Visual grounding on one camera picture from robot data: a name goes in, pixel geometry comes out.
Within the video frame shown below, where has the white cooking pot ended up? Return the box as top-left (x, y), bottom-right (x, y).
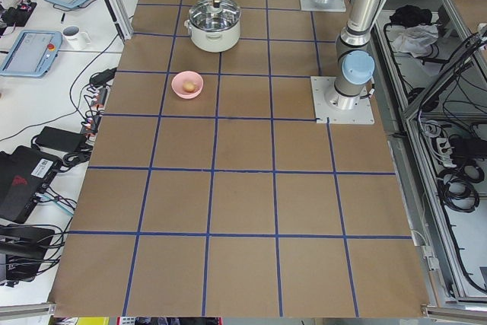
top-left (184, 18), bottom-right (240, 53)

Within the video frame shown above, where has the black white cloth pile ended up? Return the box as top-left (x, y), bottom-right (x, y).
top-left (390, 5), bottom-right (439, 58)

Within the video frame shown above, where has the black power strip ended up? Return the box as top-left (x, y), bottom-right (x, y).
top-left (81, 67), bottom-right (117, 138)

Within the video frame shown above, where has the glass pot lid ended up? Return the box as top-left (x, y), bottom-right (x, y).
top-left (189, 0), bottom-right (241, 32)

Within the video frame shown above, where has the brown egg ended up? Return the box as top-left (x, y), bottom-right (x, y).
top-left (183, 81), bottom-right (196, 93)

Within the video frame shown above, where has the pink bowl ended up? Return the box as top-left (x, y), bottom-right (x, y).
top-left (171, 71), bottom-right (204, 99)

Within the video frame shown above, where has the blue teach pendant lower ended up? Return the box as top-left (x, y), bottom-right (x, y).
top-left (1, 30), bottom-right (62, 78)

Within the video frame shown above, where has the black red computer box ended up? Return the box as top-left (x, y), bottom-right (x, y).
top-left (1, 145), bottom-right (62, 224)

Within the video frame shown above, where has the white mug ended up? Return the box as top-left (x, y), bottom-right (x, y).
top-left (62, 25), bottom-right (91, 51)

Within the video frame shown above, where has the black device bottom left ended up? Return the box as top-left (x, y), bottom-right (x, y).
top-left (1, 225), bottom-right (56, 287)

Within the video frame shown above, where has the black power brick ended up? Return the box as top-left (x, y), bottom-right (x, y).
top-left (30, 126), bottom-right (87, 153)

